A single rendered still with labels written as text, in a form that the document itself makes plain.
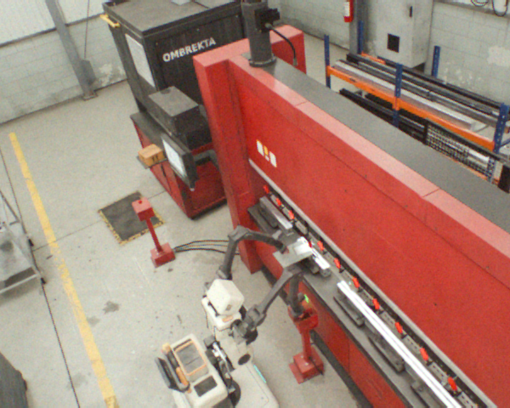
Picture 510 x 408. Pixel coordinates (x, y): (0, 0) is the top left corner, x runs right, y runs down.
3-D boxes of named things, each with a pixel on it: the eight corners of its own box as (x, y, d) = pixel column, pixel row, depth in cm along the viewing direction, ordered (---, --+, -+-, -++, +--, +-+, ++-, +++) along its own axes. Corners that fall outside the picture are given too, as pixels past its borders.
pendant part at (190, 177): (170, 167, 436) (160, 134, 413) (181, 162, 440) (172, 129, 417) (190, 189, 405) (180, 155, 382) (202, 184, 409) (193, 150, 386)
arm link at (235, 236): (226, 229, 300) (235, 238, 295) (241, 223, 309) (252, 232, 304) (214, 276, 326) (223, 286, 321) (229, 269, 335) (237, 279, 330)
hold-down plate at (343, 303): (333, 298, 340) (333, 296, 338) (339, 295, 342) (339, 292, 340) (359, 327, 319) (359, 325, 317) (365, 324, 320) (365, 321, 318)
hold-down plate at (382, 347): (368, 338, 311) (368, 336, 310) (374, 335, 313) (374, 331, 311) (399, 374, 290) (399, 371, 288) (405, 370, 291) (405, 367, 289)
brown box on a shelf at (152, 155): (136, 157, 508) (132, 148, 500) (157, 148, 516) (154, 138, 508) (145, 169, 487) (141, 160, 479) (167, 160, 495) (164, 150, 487)
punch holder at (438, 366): (424, 362, 261) (427, 346, 251) (436, 355, 264) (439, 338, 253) (444, 384, 251) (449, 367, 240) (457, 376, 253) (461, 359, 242)
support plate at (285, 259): (272, 254, 367) (272, 253, 366) (300, 240, 374) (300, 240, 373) (284, 269, 354) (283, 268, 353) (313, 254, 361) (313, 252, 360)
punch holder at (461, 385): (452, 392, 247) (456, 375, 236) (464, 383, 249) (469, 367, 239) (475, 416, 236) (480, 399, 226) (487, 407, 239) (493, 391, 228)
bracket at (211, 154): (191, 163, 455) (189, 157, 450) (213, 154, 462) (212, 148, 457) (206, 183, 426) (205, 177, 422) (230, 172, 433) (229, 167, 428)
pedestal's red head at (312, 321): (288, 314, 361) (286, 300, 349) (306, 307, 364) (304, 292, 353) (300, 334, 346) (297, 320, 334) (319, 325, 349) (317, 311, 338)
